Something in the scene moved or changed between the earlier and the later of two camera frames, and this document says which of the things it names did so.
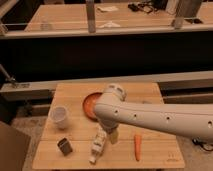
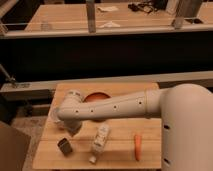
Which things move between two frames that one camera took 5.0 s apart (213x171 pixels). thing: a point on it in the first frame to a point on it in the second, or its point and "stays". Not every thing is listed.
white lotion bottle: (98, 144) stays
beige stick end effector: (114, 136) to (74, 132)
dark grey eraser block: (64, 146) stays
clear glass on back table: (44, 25) stays
